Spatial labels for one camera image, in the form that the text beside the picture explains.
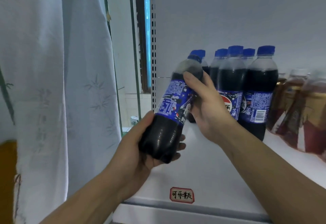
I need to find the person's right forearm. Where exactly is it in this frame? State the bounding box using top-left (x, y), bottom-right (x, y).
top-left (219, 125), bottom-right (326, 224)

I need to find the white bamboo print curtain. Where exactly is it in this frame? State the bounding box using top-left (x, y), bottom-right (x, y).
top-left (0, 0), bottom-right (123, 224)

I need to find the person's right hand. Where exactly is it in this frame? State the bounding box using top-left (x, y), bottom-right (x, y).
top-left (182, 71), bottom-right (242, 146)

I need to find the red-bordered shelf label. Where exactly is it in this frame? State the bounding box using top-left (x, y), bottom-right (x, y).
top-left (169, 187), bottom-right (195, 204)

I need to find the person's left hand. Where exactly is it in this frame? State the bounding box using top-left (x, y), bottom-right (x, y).
top-left (104, 110), bottom-right (186, 194)

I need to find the white metal shelf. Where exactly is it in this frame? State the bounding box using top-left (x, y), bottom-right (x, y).
top-left (112, 0), bottom-right (326, 224)

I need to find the barred window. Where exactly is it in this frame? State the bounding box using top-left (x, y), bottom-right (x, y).
top-left (133, 0), bottom-right (156, 95)

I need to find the white panelled door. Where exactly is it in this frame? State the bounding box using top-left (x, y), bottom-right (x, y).
top-left (107, 0), bottom-right (138, 130)

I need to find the group of blue-capped cola bottles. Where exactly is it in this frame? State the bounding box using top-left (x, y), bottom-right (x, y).
top-left (186, 45), bottom-right (279, 142)

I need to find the Pepsi cola bottle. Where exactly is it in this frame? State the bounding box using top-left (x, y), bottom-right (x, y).
top-left (139, 50), bottom-right (206, 164)

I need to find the row of amber drink bottles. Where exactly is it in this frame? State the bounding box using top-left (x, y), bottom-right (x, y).
top-left (267, 68), bottom-right (326, 161)

